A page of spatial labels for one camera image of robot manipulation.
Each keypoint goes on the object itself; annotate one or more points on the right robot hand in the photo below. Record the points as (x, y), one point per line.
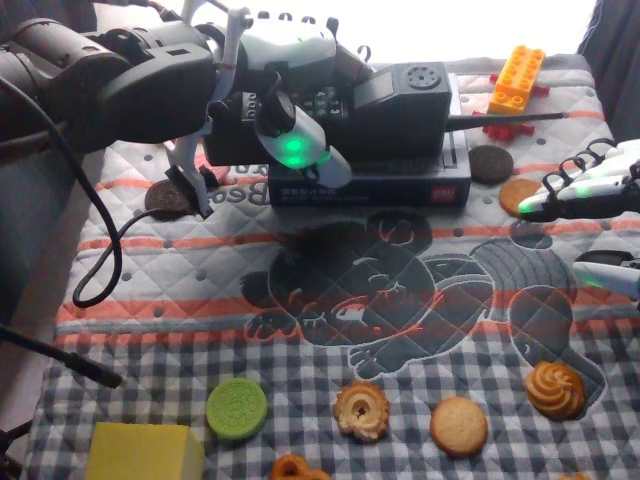
(600, 175)

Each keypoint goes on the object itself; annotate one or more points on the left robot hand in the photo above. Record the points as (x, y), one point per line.
(295, 145)

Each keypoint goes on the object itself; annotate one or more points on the large black toy phone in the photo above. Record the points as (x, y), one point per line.
(395, 125)

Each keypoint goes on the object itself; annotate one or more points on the white calculator box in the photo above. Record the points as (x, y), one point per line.
(380, 187)

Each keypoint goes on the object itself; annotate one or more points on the orange round sandwich cookie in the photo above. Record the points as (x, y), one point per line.
(517, 196)

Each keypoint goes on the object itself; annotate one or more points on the pink round sandwich cookie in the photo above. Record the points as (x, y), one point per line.
(200, 162)

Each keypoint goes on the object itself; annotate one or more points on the red plastic toy piece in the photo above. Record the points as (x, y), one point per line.
(505, 131)

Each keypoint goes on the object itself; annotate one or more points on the dark brown sandwich cookie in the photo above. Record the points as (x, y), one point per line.
(162, 199)
(490, 164)

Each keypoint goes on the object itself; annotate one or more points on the orange yellow green toy brick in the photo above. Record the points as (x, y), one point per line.
(517, 80)

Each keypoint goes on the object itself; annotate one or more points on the grey quilt with bear print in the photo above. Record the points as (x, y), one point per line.
(200, 325)

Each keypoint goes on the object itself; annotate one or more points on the swirl butter cookie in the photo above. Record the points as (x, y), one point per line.
(555, 397)

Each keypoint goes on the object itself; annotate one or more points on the green round sandwich cookie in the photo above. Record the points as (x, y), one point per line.
(236, 409)

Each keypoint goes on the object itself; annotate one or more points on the plain round biscuit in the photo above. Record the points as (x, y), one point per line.
(458, 426)

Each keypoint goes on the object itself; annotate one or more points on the scalloped butter cookie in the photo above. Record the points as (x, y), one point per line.
(575, 477)

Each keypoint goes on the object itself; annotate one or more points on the orange pretzel cookie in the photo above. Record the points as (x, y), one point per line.
(292, 469)

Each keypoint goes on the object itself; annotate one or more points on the yellow foam cube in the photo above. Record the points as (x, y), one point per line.
(140, 452)

